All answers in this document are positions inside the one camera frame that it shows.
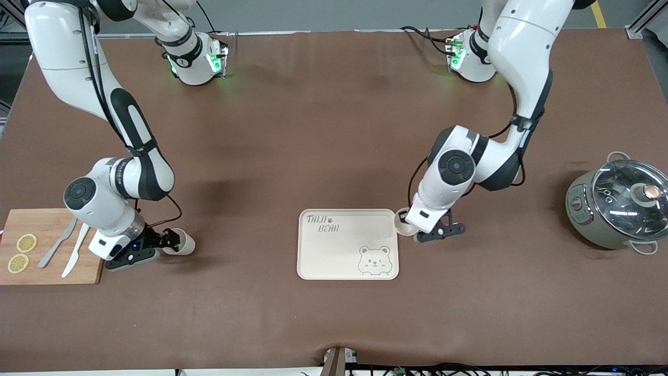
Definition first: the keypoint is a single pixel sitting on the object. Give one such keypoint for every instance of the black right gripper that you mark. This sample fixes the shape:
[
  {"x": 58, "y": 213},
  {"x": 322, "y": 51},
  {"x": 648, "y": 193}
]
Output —
[{"x": 152, "y": 237}]

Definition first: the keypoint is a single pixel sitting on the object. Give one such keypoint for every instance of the white IKEA cup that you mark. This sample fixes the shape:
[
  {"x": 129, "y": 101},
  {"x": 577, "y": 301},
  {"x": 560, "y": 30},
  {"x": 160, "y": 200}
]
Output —
[
  {"x": 187, "y": 245},
  {"x": 403, "y": 224}
]

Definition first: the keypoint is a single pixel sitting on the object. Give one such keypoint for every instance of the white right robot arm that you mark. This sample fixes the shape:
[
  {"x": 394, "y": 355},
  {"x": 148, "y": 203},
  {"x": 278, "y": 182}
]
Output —
[{"x": 62, "y": 52}]

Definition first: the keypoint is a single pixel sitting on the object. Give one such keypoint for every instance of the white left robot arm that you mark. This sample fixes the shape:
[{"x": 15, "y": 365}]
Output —
[{"x": 522, "y": 47}]

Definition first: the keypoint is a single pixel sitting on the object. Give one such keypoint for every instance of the cream tray with bear print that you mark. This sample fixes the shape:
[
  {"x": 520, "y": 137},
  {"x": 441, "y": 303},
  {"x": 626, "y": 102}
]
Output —
[{"x": 339, "y": 261}]

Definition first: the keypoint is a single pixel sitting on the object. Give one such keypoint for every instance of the white plastic knife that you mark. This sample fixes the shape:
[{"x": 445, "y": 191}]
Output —
[{"x": 73, "y": 261}]

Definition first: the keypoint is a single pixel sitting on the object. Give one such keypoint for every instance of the grey plastic knife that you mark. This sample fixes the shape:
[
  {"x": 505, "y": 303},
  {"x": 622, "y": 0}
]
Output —
[{"x": 52, "y": 253}]

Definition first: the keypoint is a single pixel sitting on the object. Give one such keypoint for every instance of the grey-green cooking pot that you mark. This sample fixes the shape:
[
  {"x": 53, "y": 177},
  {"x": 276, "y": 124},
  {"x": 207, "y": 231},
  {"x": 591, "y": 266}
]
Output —
[{"x": 587, "y": 230}]

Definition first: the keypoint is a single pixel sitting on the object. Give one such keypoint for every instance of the wooden cutting board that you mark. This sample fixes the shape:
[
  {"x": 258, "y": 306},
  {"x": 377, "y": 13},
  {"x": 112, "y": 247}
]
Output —
[{"x": 31, "y": 219}]

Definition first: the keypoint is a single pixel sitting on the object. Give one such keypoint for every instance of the yellow lemon slice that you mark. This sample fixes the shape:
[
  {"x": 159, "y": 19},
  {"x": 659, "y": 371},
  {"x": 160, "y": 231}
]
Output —
[
  {"x": 26, "y": 243},
  {"x": 18, "y": 263}
]

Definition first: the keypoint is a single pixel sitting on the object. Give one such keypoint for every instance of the brown table mat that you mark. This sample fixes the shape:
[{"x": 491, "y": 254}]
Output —
[{"x": 334, "y": 130}]

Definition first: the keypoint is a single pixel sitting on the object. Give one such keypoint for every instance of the glass pot lid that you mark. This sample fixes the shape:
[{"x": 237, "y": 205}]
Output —
[{"x": 621, "y": 219}]

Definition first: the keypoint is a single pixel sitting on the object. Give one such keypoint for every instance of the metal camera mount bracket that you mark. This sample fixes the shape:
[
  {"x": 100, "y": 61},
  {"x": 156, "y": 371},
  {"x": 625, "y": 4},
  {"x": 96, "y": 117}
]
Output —
[{"x": 336, "y": 363}]

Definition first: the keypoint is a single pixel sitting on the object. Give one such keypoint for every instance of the silver table edge rail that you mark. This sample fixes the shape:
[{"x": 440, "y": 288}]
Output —
[{"x": 125, "y": 36}]

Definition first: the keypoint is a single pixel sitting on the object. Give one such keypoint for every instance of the aluminium frame with struts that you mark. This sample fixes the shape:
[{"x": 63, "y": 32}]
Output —
[{"x": 10, "y": 35}]

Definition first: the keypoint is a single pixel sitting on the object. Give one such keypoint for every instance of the aluminium frame profile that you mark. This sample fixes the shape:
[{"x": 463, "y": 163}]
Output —
[{"x": 634, "y": 32}]

